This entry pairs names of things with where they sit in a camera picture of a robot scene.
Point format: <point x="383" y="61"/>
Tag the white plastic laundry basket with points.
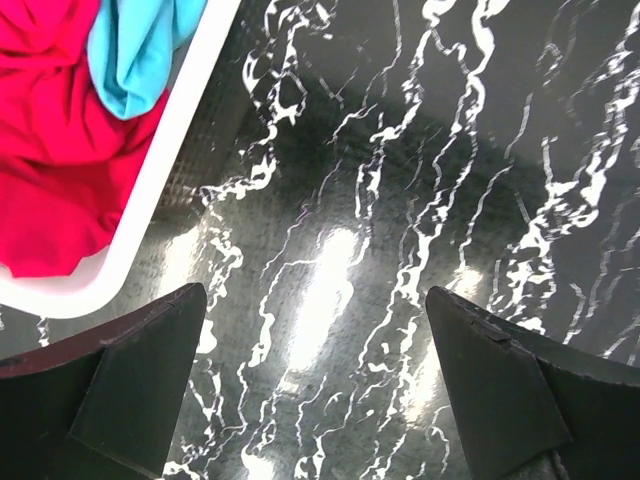
<point x="98" y="278"/>

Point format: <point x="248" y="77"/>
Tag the light blue shirt in basket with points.
<point x="130" y="50"/>

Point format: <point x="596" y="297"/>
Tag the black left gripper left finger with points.
<point x="102" y="404"/>

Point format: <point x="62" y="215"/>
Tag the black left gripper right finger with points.
<point x="528" y="407"/>

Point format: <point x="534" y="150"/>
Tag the red shirt in basket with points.
<point x="68" y="165"/>

